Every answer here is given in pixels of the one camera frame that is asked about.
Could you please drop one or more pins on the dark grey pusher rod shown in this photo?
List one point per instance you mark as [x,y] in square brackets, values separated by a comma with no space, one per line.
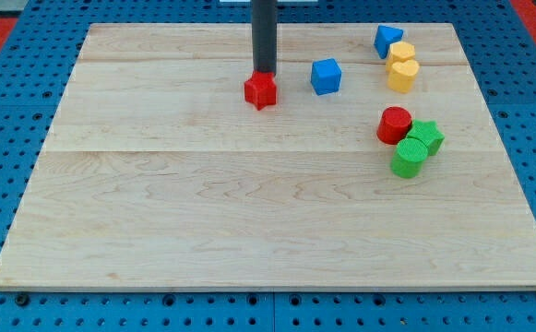
[264,35]

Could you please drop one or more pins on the blue triangle block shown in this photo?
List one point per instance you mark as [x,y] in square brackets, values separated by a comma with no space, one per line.
[384,37]

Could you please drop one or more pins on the green star block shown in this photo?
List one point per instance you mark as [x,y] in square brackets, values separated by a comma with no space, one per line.
[428,133]

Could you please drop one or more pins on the light wooden board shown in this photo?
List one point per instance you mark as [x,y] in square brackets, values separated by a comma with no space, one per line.
[157,176]

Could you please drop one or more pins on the green cylinder block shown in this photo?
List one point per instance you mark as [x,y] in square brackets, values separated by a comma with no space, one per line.
[409,157]

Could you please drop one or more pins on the red star block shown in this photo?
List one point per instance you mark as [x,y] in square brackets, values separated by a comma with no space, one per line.
[261,89]

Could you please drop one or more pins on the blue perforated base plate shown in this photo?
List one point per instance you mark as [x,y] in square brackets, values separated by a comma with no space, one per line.
[39,43]

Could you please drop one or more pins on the blue cube block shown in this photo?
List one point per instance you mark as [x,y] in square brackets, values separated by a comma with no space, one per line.
[325,76]

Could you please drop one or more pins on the yellow heart block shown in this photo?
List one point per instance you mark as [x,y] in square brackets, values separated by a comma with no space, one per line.
[401,75]

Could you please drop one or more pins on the yellow hexagon block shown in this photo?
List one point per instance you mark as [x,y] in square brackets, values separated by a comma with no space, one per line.
[399,51]

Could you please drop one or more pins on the red cylinder block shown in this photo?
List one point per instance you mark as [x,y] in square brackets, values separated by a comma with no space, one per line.
[394,125]

